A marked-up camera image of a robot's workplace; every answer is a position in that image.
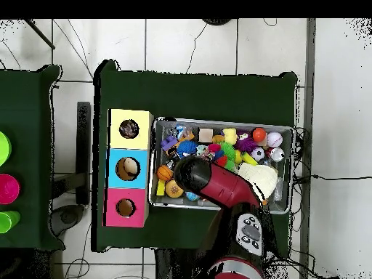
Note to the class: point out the colourful triangle print cloth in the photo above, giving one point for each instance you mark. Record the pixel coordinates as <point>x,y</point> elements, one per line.
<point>207,156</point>

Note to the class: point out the cream muslin cloth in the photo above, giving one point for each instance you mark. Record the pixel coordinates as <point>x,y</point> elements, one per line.
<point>261,177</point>

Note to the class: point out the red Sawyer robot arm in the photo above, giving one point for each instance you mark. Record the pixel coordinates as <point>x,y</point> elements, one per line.
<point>221,186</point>

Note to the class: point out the wooden three-hole box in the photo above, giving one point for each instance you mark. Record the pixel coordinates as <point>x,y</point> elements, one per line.
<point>142,139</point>

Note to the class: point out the silver mesh bin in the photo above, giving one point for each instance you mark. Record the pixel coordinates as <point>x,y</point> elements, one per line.
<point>283,203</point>

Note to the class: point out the blue spiky rubber ball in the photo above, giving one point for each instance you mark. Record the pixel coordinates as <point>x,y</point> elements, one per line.
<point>186,146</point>

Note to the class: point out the orange toy basketball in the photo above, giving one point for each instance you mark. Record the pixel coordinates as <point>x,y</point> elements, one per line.
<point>164,173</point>

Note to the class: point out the multicoloured spiky caterpillar toy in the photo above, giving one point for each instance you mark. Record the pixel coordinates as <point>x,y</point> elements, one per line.
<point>215,148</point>

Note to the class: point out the toy hamburger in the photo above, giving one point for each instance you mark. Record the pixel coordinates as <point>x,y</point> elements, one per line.
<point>174,188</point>

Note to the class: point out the green spiky rubber ball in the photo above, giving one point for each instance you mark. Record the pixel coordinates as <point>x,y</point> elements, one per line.
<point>229,151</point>

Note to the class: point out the yellow plush duck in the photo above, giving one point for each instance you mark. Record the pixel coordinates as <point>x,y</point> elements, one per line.
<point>230,135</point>

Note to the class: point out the dark green table cloth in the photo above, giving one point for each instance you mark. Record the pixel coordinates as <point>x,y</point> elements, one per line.
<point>189,96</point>
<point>26,101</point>

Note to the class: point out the purple spiky monster toy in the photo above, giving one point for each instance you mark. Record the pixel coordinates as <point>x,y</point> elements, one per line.
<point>245,144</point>

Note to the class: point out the orange smooth ball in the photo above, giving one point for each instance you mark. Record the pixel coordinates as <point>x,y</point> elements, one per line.
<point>259,134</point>

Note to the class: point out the white baseball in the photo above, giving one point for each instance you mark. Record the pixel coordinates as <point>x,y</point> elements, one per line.
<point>274,139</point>

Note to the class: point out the black upright panel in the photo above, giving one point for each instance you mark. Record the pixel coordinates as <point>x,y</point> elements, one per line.
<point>83,145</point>

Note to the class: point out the grey stand base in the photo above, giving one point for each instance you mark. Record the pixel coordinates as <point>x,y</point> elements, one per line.
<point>68,216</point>

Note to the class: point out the black round fixture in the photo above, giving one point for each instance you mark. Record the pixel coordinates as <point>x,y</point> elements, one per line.
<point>216,21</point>

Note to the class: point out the pink plastic cup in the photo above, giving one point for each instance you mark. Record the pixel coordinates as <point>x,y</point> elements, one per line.
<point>8,189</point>

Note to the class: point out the lime green plastic cup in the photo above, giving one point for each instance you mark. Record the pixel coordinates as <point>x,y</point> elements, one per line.
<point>7,222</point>
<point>4,148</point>

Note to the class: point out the black diagonal rod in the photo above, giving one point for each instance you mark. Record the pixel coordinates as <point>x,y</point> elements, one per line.
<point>39,33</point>

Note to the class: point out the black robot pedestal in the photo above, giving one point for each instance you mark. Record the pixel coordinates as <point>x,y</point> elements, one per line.
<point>174,267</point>

